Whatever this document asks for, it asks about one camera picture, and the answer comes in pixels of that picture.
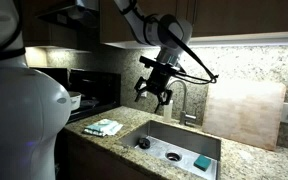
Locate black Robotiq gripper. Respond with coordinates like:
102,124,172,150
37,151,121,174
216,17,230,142
133,63,179,114

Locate translucent soap bottle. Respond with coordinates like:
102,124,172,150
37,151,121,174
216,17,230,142
163,99,174,124

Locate steel gooseneck kitchen faucet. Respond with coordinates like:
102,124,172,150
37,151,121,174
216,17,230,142
166,79,198,128

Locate black sink strainer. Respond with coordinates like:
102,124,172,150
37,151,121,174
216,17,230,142
137,137,151,150

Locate stainless steel sink basin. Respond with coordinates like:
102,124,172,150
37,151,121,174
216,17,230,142
118,119,222,180

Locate black microwave oven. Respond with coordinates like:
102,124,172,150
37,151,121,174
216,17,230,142
30,67,122,125

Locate folded teal white dish towel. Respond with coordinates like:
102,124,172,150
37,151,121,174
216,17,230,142
82,118,124,138

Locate round sink drain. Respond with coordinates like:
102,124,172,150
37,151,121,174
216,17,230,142
165,151,183,163

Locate white cooking pot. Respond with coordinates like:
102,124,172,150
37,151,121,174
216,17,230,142
67,91,83,112

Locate teal sponge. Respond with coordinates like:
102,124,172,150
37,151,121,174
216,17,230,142
193,154,213,173

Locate large wooden cutting board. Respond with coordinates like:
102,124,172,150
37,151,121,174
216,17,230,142
201,79,287,152

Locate dark wooden base cabinet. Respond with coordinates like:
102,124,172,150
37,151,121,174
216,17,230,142
54,129,158,180

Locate steel range hood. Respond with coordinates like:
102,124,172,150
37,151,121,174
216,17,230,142
36,0,101,29

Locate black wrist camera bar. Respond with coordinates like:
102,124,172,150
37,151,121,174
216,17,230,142
138,55,187,75

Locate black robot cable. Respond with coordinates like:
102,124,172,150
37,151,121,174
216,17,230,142
0,0,27,64
155,14,219,85

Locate brown wooden wall cabinets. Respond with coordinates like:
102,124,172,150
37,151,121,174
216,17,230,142
98,0,288,47

